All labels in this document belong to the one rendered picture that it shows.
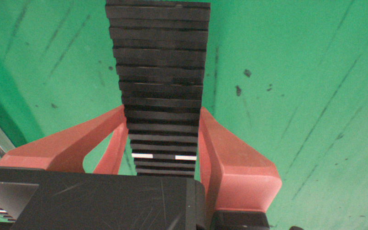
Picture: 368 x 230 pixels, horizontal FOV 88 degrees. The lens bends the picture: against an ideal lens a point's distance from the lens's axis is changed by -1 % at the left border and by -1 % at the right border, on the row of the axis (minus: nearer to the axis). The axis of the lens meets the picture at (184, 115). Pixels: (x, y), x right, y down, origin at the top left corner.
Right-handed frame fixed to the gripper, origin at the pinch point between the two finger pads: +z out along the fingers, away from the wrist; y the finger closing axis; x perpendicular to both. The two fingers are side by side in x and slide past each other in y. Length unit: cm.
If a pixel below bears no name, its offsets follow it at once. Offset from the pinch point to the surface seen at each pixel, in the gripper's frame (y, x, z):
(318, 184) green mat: -17.5, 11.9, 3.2
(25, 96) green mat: 12.1, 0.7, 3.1
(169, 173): -0.4, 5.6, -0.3
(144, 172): 1.7, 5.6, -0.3
